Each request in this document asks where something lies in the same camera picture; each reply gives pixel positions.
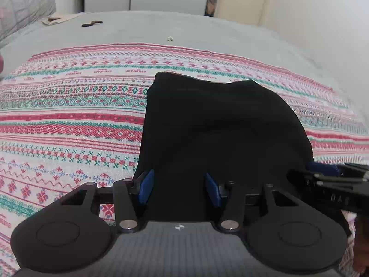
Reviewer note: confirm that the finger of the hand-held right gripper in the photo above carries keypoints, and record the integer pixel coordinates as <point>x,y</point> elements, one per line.
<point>320,168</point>
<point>305,176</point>

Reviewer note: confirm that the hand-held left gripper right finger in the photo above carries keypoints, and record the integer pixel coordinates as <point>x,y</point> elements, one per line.
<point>212,190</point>

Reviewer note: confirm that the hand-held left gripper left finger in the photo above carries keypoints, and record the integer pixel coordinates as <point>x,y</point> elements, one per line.
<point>145,187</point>

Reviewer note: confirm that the black pants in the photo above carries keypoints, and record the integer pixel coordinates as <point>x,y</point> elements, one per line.
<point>219,127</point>

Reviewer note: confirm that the person's right forearm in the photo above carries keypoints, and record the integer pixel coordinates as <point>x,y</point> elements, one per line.
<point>363,251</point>

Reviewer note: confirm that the patterned woven blanket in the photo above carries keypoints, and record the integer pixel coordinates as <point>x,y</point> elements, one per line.
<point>72,121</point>

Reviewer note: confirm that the grey bed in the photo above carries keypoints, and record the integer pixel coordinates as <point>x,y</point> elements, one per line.
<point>201,28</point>

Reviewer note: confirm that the cream door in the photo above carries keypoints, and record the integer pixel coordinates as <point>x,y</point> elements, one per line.
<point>245,0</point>

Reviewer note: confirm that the pile of clothes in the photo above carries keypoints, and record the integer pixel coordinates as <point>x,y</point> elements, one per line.
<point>210,4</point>

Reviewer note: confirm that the beige cloth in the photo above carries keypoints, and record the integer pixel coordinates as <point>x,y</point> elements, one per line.
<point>54,20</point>

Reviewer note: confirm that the pink pillow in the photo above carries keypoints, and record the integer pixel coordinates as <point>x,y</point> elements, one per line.
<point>1,63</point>

